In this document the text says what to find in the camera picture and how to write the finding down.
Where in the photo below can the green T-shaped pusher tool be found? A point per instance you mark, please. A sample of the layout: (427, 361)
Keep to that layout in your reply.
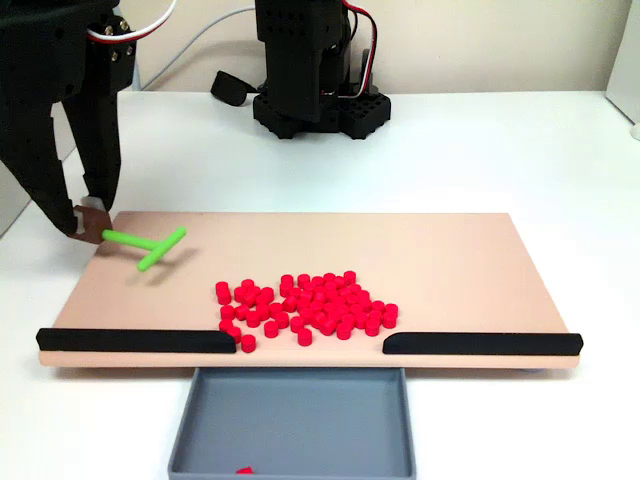
(130, 241)

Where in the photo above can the grey container tray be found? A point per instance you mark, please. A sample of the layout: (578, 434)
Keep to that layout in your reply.
(295, 425)

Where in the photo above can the black table clamp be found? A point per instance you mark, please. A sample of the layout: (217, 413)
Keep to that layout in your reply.
(227, 89)

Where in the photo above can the beige board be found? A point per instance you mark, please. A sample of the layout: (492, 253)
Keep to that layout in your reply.
(400, 250)

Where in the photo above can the white box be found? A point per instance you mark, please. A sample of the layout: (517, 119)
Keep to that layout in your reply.
(627, 60)

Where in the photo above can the small white object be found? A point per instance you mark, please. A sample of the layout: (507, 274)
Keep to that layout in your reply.
(636, 131)

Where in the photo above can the black rail strip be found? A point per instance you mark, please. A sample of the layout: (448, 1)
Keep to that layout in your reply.
(480, 344)
(130, 341)

